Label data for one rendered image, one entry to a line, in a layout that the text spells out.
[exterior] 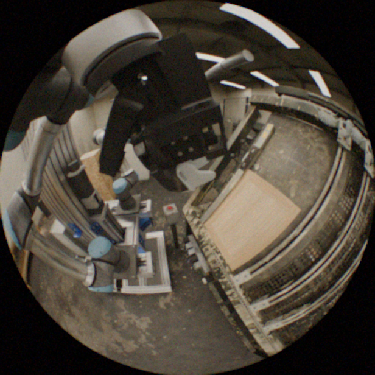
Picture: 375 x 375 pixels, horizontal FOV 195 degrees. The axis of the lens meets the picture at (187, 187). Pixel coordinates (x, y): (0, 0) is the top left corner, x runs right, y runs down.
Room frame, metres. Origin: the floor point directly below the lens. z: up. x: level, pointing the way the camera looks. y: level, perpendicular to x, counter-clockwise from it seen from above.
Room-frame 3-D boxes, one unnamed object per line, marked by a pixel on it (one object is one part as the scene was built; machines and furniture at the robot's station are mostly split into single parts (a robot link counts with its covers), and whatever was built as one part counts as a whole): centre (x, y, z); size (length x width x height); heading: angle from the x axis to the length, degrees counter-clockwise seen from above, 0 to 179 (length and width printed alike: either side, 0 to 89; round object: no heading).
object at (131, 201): (0.59, 0.52, 1.09); 0.15 x 0.15 x 0.10
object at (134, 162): (2.89, 1.47, 0.88); 0.90 x 0.60 x 1.75; 13
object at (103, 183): (1.60, 1.91, 0.63); 0.50 x 0.42 x 1.25; 25
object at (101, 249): (0.11, 0.41, 1.20); 0.13 x 0.12 x 0.14; 14
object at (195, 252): (0.27, -0.07, 0.69); 0.50 x 0.14 x 0.24; 22
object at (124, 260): (0.11, 0.41, 1.09); 0.15 x 0.15 x 0.10
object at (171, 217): (0.65, 0.16, 0.84); 0.12 x 0.12 x 0.18; 22
